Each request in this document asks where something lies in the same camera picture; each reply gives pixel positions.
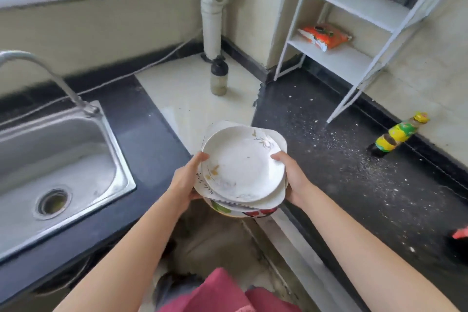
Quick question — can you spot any person's right hand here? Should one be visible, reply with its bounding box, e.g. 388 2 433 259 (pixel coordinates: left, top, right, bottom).
270 151 314 211

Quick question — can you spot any person's left hand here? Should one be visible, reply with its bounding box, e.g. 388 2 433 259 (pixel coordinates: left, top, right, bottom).
170 151 210 211

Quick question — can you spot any white plate orange green print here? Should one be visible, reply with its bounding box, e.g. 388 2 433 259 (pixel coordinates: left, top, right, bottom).
203 198 249 218

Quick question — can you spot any white square plate pink flower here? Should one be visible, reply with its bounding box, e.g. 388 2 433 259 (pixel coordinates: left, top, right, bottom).
194 120 289 211

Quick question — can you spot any white round plate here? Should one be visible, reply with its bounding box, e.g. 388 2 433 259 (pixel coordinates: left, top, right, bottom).
200 125 286 203

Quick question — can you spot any glass jar black lid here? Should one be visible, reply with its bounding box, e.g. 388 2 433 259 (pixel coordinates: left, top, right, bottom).
210 55 230 97

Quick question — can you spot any small green yellow label bottle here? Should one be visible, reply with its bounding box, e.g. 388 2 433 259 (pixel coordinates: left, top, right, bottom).
367 112 430 157

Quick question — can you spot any white metal shelf rack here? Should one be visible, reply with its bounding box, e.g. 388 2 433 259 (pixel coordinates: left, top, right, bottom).
273 0 468 124

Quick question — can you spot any dark bottle tan cap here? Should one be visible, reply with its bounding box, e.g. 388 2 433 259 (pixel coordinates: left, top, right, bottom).
444 226 468 261

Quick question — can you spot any person's right forearm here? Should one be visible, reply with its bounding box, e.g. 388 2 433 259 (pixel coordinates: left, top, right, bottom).
298 183 461 312

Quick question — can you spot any person's left forearm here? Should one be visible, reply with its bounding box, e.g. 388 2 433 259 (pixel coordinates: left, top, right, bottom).
53 189 191 312

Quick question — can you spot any black speckled countertop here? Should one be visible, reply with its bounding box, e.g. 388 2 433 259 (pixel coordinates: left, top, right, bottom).
252 66 468 312

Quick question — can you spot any stainless steel sink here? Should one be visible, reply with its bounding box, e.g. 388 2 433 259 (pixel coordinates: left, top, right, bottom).
0 100 137 263

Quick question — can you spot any orange snack packet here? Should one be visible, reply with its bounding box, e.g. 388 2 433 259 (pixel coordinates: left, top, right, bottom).
297 23 352 52

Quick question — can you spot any white drain pipe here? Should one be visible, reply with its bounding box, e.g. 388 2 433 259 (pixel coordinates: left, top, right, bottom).
197 0 230 62

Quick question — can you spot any steel faucet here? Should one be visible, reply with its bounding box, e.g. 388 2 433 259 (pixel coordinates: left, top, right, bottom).
0 50 100 118

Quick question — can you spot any white cable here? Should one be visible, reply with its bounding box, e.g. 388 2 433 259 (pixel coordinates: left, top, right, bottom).
0 0 271 128

